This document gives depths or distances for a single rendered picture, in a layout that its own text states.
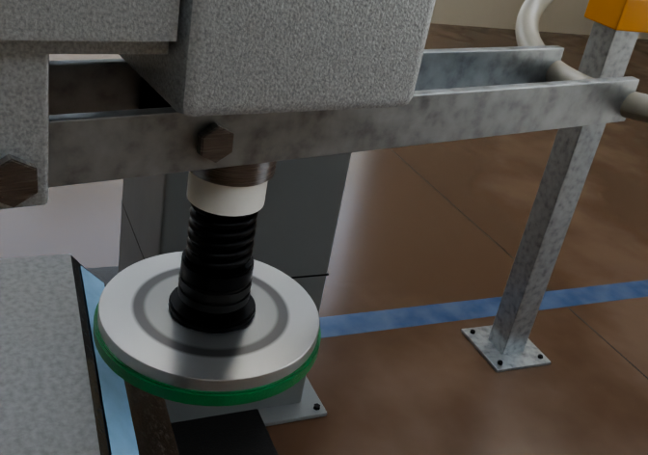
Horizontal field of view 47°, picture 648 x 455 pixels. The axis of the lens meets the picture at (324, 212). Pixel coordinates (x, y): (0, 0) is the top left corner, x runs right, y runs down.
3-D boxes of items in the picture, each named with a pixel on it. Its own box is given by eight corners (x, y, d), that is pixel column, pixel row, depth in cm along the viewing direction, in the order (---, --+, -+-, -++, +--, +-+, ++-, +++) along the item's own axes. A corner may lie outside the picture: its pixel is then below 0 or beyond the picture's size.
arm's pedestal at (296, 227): (93, 320, 209) (103, 37, 173) (261, 303, 230) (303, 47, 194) (126, 451, 169) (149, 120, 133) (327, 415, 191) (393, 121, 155)
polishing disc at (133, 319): (114, 406, 61) (115, 394, 61) (86, 265, 78) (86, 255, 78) (351, 376, 70) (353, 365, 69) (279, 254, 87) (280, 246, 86)
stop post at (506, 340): (550, 364, 227) (689, 4, 178) (497, 372, 219) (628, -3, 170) (512, 324, 243) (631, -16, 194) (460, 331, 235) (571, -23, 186)
